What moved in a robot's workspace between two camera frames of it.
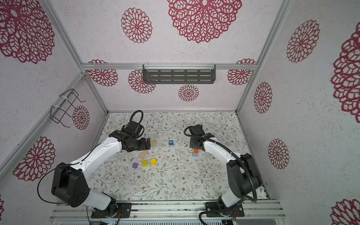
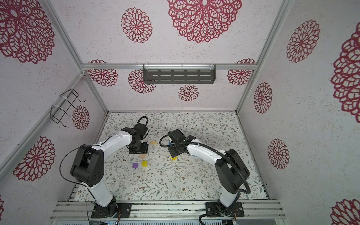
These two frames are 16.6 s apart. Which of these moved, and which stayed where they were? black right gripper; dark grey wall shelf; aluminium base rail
Moved: black right gripper
Stayed: dark grey wall shelf; aluminium base rail
